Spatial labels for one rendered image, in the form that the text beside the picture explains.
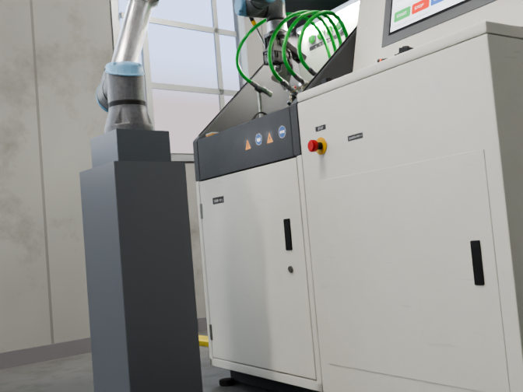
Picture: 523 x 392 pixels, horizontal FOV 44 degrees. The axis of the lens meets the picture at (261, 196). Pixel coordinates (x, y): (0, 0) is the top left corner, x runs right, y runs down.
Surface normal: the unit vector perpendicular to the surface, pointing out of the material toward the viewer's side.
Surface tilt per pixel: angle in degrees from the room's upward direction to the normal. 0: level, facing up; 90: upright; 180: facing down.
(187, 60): 90
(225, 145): 90
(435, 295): 90
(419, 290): 90
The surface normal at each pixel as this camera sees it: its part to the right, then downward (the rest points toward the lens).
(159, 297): 0.63, -0.11
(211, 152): -0.83, 0.04
